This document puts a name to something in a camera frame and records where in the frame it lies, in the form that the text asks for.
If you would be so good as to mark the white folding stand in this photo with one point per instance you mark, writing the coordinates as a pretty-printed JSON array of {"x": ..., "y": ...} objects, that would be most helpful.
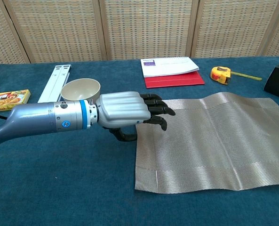
[{"x": 52, "y": 84}]

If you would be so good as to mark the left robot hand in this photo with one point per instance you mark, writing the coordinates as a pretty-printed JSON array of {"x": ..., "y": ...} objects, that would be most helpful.
[{"x": 120, "y": 108}]

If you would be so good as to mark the yellow tape measure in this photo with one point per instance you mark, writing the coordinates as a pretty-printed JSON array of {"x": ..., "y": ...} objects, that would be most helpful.
[{"x": 219, "y": 74}]

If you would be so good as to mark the white desk calendar red base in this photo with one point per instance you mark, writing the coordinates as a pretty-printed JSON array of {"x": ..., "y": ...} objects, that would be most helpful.
[{"x": 167, "y": 67}]

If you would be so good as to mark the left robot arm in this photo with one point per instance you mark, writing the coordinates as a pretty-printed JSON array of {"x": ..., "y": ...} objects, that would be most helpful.
[{"x": 35, "y": 117}]

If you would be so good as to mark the beige bowl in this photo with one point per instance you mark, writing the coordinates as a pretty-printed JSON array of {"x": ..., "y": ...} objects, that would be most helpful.
[{"x": 80, "y": 89}]

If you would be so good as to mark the yellow curry box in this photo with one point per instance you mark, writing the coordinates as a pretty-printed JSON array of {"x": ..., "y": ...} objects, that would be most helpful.
[{"x": 12, "y": 99}]

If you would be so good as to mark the gray woven placemat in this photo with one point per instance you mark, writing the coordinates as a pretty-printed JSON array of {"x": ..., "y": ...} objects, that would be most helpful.
[{"x": 212, "y": 146}]

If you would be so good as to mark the blue tablecloth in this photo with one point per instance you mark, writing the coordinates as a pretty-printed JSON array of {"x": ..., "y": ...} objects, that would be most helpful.
[{"x": 59, "y": 176}]

